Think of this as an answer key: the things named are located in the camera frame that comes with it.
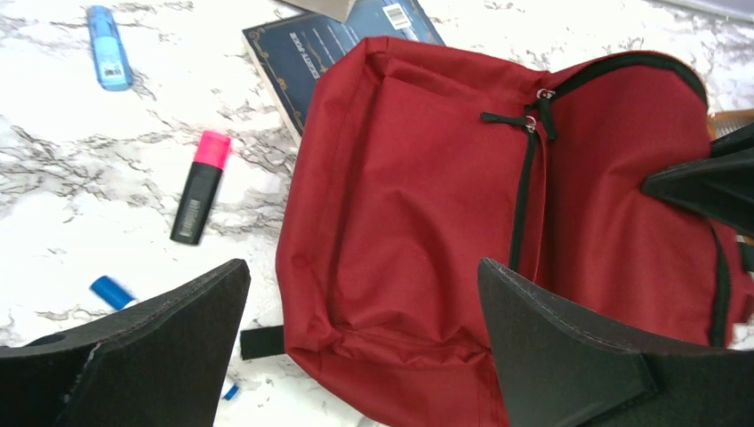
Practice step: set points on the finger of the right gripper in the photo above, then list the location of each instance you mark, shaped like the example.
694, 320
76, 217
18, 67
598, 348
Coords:
719, 187

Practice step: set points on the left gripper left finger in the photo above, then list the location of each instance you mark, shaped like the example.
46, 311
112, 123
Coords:
161, 362

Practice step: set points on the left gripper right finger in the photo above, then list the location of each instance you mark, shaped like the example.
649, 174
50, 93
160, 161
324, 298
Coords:
561, 364

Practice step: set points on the red backpack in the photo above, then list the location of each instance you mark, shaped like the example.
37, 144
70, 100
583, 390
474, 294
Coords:
418, 161

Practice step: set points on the orange wooden rack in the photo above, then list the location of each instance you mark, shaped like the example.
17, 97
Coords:
725, 122

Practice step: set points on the blue capped pen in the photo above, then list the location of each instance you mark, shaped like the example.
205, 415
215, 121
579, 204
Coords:
114, 295

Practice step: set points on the pink black highlighter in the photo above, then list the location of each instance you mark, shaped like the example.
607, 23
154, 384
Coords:
202, 183

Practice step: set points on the light blue highlighter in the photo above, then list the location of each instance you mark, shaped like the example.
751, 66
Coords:
112, 67

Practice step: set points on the dark blue book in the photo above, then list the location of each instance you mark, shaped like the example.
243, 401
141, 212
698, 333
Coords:
293, 53

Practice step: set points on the purple green paperback book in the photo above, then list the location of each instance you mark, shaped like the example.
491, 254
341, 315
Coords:
335, 9

